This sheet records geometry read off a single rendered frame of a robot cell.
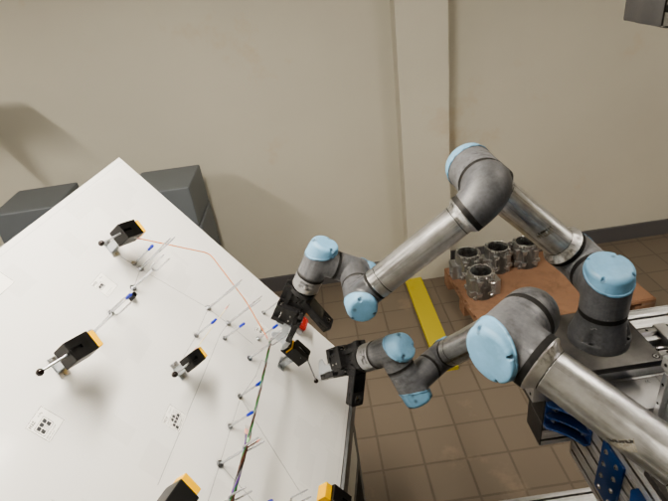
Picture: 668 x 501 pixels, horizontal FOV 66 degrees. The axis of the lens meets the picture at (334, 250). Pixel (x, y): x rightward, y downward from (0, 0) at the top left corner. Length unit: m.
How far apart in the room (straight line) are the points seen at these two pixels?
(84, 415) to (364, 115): 2.63
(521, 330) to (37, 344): 0.92
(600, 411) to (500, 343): 0.19
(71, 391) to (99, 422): 0.08
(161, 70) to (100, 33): 0.37
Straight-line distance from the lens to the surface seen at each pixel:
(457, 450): 2.70
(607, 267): 1.40
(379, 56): 3.30
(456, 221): 1.15
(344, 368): 1.44
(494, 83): 3.52
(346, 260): 1.30
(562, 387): 1.00
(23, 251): 1.27
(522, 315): 1.02
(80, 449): 1.11
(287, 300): 1.38
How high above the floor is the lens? 2.12
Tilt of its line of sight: 30 degrees down
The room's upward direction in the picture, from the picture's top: 8 degrees counter-clockwise
